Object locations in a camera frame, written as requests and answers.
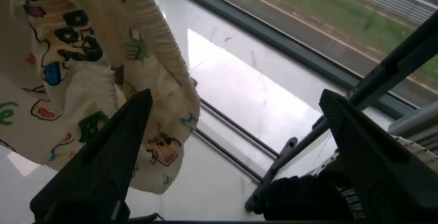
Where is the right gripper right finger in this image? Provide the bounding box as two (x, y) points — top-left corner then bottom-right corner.
(318, 88), (438, 222)

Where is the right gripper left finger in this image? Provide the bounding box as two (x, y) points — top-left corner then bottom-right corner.
(29, 88), (154, 222)

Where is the cream printed garment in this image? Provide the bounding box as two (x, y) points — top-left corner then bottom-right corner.
(0, 0), (202, 196)

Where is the black clothes rack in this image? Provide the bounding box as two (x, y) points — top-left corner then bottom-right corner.
(191, 10), (438, 214)

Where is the beige curtain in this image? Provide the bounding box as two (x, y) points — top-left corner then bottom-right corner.
(387, 99), (438, 146)

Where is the black garment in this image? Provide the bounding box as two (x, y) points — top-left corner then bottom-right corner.
(261, 173), (355, 222)

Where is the window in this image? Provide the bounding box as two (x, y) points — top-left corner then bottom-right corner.
(150, 0), (438, 121)

